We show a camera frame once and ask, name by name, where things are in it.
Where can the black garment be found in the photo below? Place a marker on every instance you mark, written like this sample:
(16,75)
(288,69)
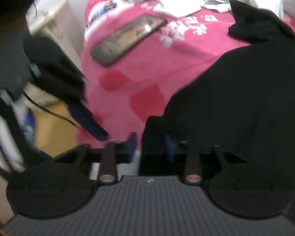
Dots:
(244,103)

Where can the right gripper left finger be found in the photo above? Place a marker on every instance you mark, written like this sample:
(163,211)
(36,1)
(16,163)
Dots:
(112,154)

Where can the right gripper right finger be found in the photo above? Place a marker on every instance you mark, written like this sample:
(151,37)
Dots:
(192,173)

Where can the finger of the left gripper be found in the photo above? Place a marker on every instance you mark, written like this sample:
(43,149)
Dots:
(85,119)

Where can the pink floral bed blanket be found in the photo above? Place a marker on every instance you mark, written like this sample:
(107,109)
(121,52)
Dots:
(140,84)

